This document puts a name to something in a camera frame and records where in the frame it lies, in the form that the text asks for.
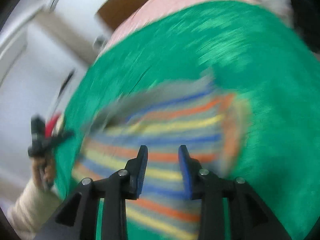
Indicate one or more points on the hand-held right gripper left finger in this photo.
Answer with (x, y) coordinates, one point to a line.
(142, 170)

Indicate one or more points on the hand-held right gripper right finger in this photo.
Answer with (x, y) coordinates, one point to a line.
(185, 172)

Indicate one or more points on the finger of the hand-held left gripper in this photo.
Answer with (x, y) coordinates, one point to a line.
(62, 136)

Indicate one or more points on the striped knit sweater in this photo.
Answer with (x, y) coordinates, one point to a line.
(175, 125)

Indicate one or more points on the person's left forearm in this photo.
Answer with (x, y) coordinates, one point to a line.
(30, 205)

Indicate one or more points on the person's left hand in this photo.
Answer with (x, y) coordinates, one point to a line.
(48, 170)

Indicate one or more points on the folded red cloth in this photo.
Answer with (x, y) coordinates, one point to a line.
(51, 126)

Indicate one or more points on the dark cloth on shelf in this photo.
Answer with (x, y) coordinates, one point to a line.
(67, 80)

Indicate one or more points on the small white fan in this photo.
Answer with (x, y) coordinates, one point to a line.
(100, 42)

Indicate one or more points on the green patterned blanket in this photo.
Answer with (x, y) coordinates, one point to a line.
(250, 55)

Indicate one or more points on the brown wooden headboard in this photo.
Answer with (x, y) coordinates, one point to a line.
(120, 7)

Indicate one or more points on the pink striped bed quilt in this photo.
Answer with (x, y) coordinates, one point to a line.
(175, 0)

